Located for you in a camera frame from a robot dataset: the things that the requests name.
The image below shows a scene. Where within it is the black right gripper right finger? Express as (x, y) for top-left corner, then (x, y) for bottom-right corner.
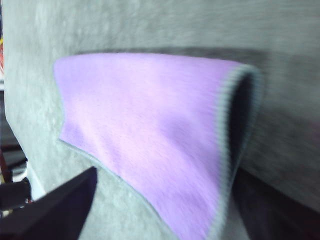
(231, 169), (320, 240)

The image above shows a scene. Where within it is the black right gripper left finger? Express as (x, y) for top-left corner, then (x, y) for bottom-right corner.
(0, 166), (98, 240)

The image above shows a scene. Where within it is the purple towel with grey hem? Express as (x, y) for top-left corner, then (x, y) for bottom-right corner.
(52, 51), (263, 240)

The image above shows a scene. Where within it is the dark room furniture frame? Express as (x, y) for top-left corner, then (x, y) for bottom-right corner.
(0, 117), (29, 186)

